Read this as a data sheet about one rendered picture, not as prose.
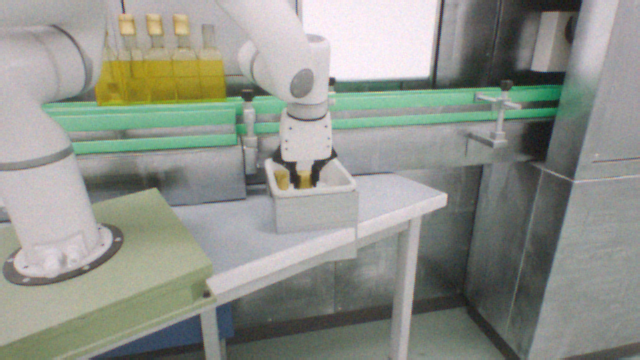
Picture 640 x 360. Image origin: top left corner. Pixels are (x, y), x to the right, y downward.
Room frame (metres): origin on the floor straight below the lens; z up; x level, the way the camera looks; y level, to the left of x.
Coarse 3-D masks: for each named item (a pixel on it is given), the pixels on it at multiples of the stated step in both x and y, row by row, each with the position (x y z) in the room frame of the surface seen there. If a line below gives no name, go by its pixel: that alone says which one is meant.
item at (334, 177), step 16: (272, 160) 0.88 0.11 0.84; (304, 160) 0.90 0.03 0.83; (336, 160) 0.87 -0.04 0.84; (272, 176) 0.76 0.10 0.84; (288, 176) 0.88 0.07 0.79; (320, 176) 0.90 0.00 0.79; (336, 176) 0.83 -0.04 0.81; (288, 192) 0.68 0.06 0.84; (304, 192) 0.68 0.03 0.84; (320, 192) 0.69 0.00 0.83
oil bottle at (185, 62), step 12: (180, 48) 0.94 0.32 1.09; (192, 48) 0.96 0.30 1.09; (180, 60) 0.93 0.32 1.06; (192, 60) 0.94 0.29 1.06; (180, 72) 0.93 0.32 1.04; (192, 72) 0.94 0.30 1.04; (180, 84) 0.93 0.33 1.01; (192, 84) 0.94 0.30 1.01; (180, 96) 0.93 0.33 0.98; (192, 96) 0.93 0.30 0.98
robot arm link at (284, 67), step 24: (216, 0) 0.55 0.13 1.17; (240, 0) 0.54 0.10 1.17; (264, 0) 0.54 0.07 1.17; (240, 24) 0.54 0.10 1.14; (264, 24) 0.53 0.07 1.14; (288, 24) 0.55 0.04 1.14; (264, 48) 0.53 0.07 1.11; (288, 48) 0.55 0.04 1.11; (264, 72) 0.59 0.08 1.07; (288, 72) 0.56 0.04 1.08; (312, 72) 0.59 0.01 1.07; (288, 96) 0.57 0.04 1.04
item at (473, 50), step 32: (448, 0) 1.28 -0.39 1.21; (480, 0) 1.31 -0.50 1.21; (512, 0) 1.32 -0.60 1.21; (544, 0) 1.35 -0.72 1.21; (576, 0) 1.38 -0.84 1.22; (448, 32) 1.28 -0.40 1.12; (480, 32) 1.32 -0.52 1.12; (512, 32) 1.33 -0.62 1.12; (448, 64) 1.28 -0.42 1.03; (480, 64) 1.32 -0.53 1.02; (512, 64) 1.33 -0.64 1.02; (256, 96) 1.16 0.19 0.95
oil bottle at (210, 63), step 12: (204, 48) 0.95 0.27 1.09; (216, 48) 0.96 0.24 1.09; (204, 60) 0.94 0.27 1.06; (216, 60) 0.95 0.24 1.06; (204, 72) 0.94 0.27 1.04; (216, 72) 0.95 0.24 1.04; (204, 84) 0.94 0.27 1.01; (216, 84) 0.95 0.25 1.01; (204, 96) 0.94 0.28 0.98; (216, 96) 0.95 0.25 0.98
